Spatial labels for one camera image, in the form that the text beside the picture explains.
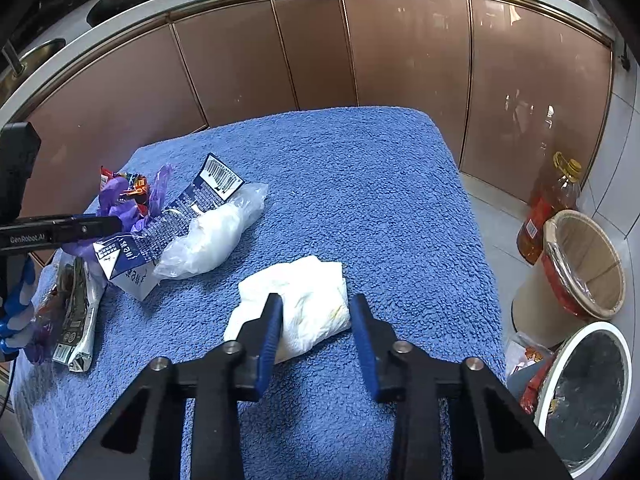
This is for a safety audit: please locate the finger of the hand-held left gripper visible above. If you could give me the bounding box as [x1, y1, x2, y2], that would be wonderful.
[62, 215, 124, 248]

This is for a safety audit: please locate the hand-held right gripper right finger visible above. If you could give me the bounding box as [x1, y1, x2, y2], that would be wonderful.
[350, 294, 573, 480]

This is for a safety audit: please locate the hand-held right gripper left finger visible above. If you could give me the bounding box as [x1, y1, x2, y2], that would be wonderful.
[60, 292, 284, 480]

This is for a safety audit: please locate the purple foil wrapper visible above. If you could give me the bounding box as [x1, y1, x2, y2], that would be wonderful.
[62, 164, 176, 257]

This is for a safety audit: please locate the white paper towel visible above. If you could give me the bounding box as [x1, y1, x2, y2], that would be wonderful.
[223, 255, 352, 365]

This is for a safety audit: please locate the foil snack wrapper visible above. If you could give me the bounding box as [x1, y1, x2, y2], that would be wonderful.
[30, 265, 68, 363]

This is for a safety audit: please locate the white-rimmed bin with black liner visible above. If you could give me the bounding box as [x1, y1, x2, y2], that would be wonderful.
[532, 321, 633, 478]

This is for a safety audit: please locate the person's left hand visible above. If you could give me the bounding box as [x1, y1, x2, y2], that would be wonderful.
[0, 259, 37, 361]

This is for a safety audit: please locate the blue white milk carton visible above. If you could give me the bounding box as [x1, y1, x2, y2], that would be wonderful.
[92, 152, 246, 302]

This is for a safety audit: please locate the red snack wrapper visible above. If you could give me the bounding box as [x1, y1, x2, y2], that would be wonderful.
[98, 166, 151, 206]

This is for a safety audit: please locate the silver green snack packet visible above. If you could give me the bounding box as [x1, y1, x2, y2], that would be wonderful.
[52, 257, 106, 373]

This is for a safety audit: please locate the clear plastic bag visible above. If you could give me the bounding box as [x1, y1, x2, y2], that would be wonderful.
[152, 182, 269, 281]

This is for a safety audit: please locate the steel wok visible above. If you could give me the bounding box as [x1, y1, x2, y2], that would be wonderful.
[0, 37, 67, 81]

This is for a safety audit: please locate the blue terry towel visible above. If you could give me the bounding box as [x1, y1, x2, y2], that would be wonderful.
[10, 106, 508, 480]

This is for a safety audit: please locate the beige bin with red liner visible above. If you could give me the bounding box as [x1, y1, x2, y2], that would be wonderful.
[510, 210, 627, 348]

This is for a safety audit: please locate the cooking oil bottle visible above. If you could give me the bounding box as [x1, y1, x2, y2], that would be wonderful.
[516, 152, 583, 266]

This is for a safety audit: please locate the copper kitchen cabinet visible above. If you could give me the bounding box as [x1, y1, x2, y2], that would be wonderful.
[0, 0, 616, 271]

